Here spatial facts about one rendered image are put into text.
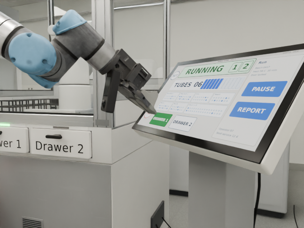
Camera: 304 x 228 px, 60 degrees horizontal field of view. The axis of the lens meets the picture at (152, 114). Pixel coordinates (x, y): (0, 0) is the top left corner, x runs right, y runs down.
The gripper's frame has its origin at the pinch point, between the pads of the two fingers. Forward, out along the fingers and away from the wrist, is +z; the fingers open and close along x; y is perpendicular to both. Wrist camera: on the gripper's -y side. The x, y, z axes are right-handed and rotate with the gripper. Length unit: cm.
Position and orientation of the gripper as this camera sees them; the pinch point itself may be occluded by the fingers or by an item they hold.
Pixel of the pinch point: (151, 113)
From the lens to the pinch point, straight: 79.4
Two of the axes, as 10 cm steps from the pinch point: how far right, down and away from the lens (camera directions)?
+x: -5.1, -0.8, 8.6
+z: 6.6, 6.1, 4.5
